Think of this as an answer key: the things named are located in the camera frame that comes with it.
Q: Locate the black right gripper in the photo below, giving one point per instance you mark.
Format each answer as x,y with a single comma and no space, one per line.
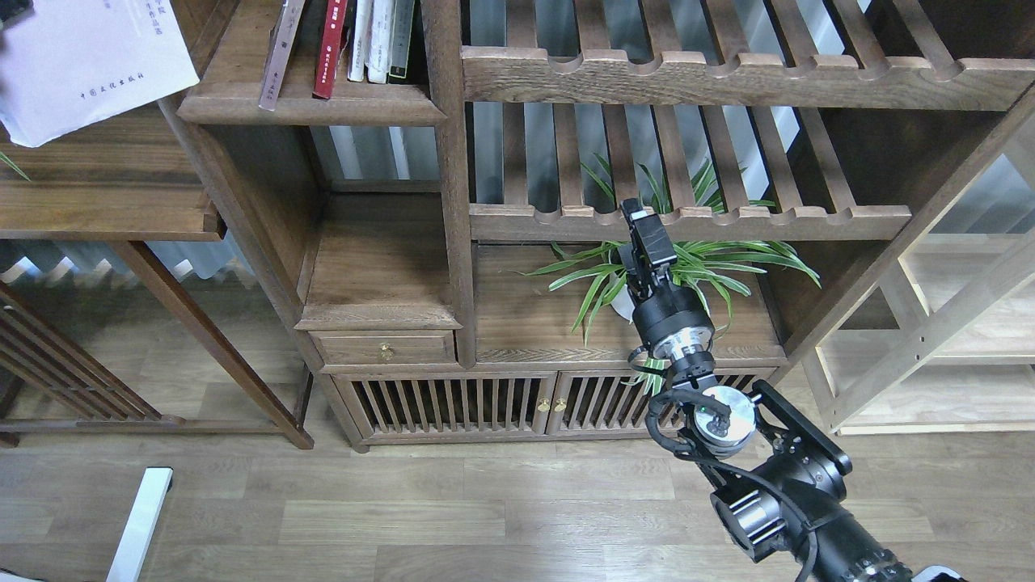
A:
670,319

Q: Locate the red paperback book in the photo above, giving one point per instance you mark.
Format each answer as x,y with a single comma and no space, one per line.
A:
334,24

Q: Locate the dark maroon Chinese book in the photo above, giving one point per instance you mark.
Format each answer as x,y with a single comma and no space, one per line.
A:
280,48

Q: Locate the pale lilac paperback book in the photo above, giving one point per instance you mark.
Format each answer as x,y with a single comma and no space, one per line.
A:
67,64

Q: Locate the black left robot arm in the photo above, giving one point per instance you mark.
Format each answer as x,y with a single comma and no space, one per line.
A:
11,8

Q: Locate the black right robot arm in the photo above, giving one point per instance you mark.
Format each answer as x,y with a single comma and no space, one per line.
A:
777,477

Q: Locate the light wooden shelf unit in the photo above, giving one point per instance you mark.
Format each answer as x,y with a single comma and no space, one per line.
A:
956,352

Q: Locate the green spider plant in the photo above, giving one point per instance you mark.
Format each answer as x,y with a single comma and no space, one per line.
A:
698,263

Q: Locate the white plant pot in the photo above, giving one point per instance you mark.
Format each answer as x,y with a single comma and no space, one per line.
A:
623,303

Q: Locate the dark wooden bookshelf cabinet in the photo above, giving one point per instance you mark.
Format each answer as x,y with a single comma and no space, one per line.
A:
400,214

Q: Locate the white upright book middle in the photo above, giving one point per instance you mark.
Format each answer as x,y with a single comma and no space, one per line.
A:
378,62

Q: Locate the white upright book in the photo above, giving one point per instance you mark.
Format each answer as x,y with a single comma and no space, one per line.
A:
378,62
360,47

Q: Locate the dark spine upright book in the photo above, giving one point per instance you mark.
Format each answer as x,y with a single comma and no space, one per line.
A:
403,19

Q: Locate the white upright book left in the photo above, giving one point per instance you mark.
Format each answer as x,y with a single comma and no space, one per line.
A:
360,47

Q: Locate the dark wooden side table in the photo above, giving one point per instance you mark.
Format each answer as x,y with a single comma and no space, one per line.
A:
125,181

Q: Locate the white flat bar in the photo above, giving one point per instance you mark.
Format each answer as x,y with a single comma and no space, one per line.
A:
135,540

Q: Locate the green leaves at left edge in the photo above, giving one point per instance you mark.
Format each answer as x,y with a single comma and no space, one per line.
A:
12,165

